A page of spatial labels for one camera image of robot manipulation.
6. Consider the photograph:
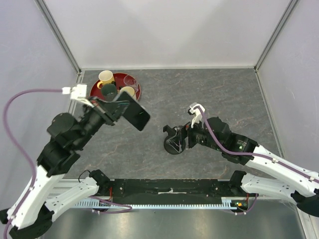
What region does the dark green cup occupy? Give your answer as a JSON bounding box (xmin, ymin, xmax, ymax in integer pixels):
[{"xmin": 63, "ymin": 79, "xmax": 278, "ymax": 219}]
[{"xmin": 101, "ymin": 84, "xmax": 118, "ymax": 102}]

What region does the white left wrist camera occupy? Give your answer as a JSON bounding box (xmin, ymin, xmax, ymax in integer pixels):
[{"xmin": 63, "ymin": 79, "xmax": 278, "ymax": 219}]
[{"xmin": 62, "ymin": 84, "xmax": 87, "ymax": 100}]

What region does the aluminium corner post right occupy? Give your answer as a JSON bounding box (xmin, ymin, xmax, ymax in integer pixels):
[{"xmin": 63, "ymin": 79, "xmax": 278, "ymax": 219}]
[{"xmin": 254, "ymin": 0, "xmax": 299, "ymax": 73}]

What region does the red round tray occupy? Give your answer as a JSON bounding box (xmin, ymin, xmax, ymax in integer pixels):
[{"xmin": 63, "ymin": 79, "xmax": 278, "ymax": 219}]
[{"xmin": 90, "ymin": 73, "xmax": 142, "ymax": 101}]

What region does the black phone stand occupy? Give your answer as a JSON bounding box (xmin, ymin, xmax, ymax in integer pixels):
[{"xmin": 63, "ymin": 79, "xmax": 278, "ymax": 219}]
[{"xmin": 163, "ymin": 125, "xmax": 187, "ymax": 155}]

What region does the cream textured cup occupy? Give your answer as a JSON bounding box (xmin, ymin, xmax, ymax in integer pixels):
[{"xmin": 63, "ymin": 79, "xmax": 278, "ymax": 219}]
[{"xmin": 120, "ymin": 86, "xmax": 137, "ymax": 100}]

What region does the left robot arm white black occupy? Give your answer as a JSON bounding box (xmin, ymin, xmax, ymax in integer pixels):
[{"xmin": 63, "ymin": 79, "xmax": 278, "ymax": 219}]
[{"xmin": 0, "ymin": 98, "xmax": 130, "ymax": 239}]

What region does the clear glass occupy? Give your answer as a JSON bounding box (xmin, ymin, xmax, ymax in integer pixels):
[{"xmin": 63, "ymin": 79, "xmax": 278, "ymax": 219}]
[{"xmin": 124, "ymin": 75, "xmax": 139, "ymax": 92}]

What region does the black smartphone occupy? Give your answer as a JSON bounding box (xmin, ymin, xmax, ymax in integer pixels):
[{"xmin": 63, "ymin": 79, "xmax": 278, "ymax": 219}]
[{"xmin": 118, "ymin": 91, "xmax": 151, "ymax": 131}]

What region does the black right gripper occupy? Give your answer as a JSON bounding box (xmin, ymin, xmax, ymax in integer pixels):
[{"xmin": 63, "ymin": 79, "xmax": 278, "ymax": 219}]
[{"xmin": 166, "ymin": 114, "xmax": 223, "ymax": 152}]

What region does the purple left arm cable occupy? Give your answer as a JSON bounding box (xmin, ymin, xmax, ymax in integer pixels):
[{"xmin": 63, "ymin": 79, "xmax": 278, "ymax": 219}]
[{"xmin": 2, "ymin": 88, "xmax": 133, "ymax": 239}]

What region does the yellow mug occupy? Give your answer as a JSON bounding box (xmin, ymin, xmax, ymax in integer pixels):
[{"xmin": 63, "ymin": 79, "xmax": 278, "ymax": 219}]
[{"xmin": 97, "ymin": 70, "xmax": 115, "ymax": 89}]

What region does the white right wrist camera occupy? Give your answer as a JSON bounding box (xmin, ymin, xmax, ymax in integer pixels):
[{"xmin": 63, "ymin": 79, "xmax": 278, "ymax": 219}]
[{"xmin": 187, "ymin": 102, "xmax": 205, "ymax": 128}]

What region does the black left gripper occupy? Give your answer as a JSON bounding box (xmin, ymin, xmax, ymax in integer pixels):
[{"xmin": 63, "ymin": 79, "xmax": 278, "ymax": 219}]
[{"xmin": 75, "ymin": 96, "xmax": 131, "ymax": 149}]

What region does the aluminium corner post left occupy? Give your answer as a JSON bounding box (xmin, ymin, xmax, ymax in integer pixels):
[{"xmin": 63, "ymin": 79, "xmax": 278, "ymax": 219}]
[{"xmin": 35, "ymin": 0, "xmax": 82, "ymax": 75}]

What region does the aluminium corner post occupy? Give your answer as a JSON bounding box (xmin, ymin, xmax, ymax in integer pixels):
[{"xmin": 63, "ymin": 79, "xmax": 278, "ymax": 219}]
[
  {"xmin": 35, "ymin": 0, "xmax": 82, "ymax": 75},
  {"xmin": 254, "ymin": 0, "xmax": 299, "ymax": 73}
]

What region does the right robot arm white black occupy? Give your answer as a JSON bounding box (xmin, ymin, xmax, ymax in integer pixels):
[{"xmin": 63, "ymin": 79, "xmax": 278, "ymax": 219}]
[{"xmin": 176, "ymin": 117, "xmax": 319, "ymax": 217}]

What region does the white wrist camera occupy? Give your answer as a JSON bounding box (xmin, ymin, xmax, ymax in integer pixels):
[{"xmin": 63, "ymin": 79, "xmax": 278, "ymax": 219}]
[
  {"xmin": 187, "ymin": 102, "xmax": 205, "ymax": 128},
  {"xmin": 62, "ymin": 84, "xmax": 87, "ymax": 100}
]

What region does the grey slotted cable duct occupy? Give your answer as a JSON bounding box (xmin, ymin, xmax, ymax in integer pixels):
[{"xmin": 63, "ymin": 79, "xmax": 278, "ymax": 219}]
[{"xmin": 72, "ymin": 198, "xmax": 248, "ymax": 210}]

